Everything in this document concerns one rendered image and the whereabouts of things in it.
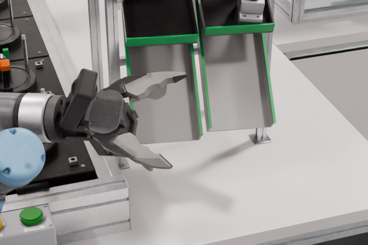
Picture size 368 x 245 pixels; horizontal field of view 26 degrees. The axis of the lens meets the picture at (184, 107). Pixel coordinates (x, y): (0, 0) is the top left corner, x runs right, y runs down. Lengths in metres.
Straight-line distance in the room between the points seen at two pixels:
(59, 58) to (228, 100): 0.52
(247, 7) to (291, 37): 0.80
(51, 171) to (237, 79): 0.41
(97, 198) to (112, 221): 0.06
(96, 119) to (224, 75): 0.49
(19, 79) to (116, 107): 0.65
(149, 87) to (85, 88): 0.12
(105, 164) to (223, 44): 0.34
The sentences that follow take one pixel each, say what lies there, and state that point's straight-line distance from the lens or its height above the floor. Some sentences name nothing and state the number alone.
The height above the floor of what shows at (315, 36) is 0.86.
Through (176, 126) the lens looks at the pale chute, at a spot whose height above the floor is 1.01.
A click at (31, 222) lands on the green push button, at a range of 1.40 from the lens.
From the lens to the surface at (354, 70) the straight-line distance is 2.39.
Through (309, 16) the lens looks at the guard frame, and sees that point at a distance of 2.35.
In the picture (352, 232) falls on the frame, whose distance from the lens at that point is 1.66.
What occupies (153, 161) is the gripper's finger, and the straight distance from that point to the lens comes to 1.12.
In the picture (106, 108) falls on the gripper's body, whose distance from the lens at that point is 1.17.
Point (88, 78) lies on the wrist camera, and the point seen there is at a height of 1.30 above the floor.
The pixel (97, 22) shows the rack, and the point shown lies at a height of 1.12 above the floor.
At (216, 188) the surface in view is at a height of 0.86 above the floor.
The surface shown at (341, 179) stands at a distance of 1.69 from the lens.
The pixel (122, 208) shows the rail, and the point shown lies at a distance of 1.49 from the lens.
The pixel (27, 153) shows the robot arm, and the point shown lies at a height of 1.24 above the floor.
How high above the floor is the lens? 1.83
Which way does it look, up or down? 31 degrees down
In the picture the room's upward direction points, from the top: straight up
